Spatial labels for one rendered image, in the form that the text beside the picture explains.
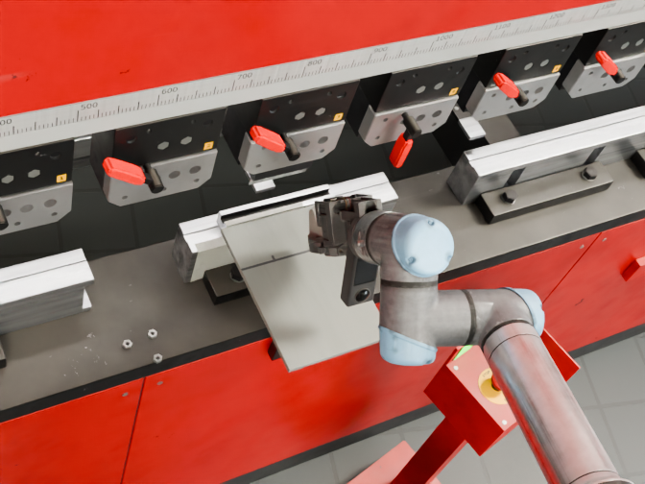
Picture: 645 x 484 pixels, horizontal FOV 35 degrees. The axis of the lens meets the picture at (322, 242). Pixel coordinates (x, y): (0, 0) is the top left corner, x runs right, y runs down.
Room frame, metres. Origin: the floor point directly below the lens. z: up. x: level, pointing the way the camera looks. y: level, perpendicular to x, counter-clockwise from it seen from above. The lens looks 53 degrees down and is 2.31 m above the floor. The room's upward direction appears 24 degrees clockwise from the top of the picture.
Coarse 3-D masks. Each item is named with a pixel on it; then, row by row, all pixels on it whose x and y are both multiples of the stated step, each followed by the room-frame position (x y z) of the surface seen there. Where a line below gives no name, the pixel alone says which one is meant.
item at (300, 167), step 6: (306, 162) 1.01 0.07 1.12; (312, 162) 1.02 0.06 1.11; (282, 168) 0.99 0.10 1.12; (288, 168) 0.99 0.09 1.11; (294, 168) 1.00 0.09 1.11; (300, 168) 1.01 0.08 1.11; (306, 168) 1.03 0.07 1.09; (258, 174) 0.96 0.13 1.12; (264, 174) 0.96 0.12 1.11; (270, 174) 0.97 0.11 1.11; (276, 174) 0.98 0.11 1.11; (282, 174) 1.00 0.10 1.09; (288, 174) 1.01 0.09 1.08; (252, 180) 0.95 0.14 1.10; (258, 180) 0.97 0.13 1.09; (264, 180) 0.98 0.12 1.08
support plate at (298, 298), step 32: (256, 224) 0.95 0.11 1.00; (288, 224) 0.98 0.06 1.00; (256, 256) 0.90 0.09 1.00; (320, 256) 0.95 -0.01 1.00; (256, 288) 0.84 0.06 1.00; (288, 288) 0.87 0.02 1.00; (320, 288) 0.89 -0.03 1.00; (288, 320) 0.81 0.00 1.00; (320, 320) 0.84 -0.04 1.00; (352, 320) 0.86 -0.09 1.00; (288, 352) 0.76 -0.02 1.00; (320, 352) 0.78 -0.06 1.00
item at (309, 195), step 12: (300, 192) 1.05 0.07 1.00; (312, 192) 1.06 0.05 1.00; (324, 192) 1.08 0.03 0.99; (252, 204) 0.99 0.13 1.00; (264, 204) 1.00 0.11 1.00; (276, 204) 1.01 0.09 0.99; (288, 204) 1.03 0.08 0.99; (312, 204) 1.04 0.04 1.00; (228, 216) 0.95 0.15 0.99; (240, 216) 0.96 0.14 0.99
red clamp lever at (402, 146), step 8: (408, 120) 1.06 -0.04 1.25; (408, 128) 1.05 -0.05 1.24; (416, 128) 1.05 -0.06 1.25; (400, 136) 1.06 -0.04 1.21; (408, 136) 1.05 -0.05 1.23; (416, 136) 1.05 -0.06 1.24; (400, 144) 1.05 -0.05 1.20; (408, 144) 1.05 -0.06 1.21; (392, 152) 1.06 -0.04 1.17; (400, 152) 1.05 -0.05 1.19; (408, 152) 1.05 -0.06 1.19; (392, 160) 1.05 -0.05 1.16; (400, 160) 1.05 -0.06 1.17
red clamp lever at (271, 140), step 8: (256, 128) 0.87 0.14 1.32; (264, 128) 0.88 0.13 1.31; (256, 136) 0.86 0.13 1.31; (264, 136) 0.86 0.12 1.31; (272, 136) 0.88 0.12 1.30; (280, 136) 0.92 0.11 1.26; (264, 144) 0.86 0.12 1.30; (272, 144) 0.87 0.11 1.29; (280, 144) 0.88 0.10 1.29; (288, 144) 0.91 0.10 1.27; (280, 152) 0.88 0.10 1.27; (288, 152) 0.90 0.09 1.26; (296, 152) 0.90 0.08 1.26
